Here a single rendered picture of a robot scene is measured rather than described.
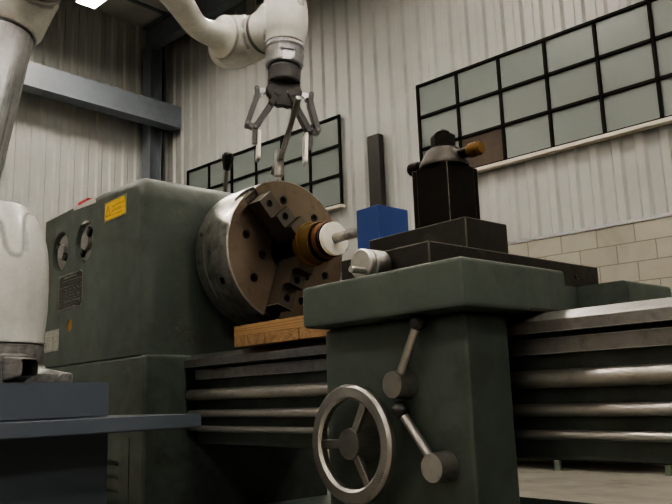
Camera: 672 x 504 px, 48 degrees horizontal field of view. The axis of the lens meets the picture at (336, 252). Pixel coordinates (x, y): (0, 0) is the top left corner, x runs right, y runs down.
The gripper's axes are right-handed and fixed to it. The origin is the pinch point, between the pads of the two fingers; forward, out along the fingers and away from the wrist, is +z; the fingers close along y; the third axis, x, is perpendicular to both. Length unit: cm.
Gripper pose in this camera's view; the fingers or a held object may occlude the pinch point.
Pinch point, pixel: (281, 152)
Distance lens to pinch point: 170.3
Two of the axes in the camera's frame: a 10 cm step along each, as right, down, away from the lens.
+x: -2.3, 2.2, 9.5
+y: 9.7, 0.6, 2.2
